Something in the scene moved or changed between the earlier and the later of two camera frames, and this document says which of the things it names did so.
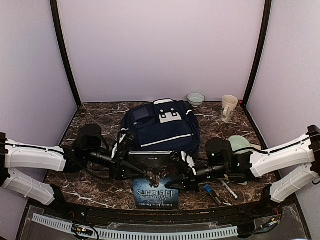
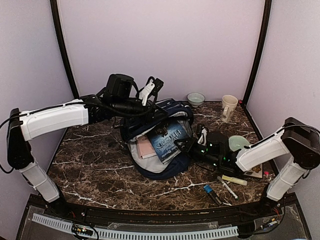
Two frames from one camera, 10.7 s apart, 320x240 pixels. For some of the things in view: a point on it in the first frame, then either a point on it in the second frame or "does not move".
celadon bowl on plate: (238, 142) does not move
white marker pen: (228, 188) does not move
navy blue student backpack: (164, 125) does not move
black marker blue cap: (208, 189) does not move
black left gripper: (120, 161) to (155, 107)
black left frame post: (55, 9) does not move
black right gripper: (178, 179) to (190, 143)
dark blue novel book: (149, 189) to (163, 138)
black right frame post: (268, 5) does not move
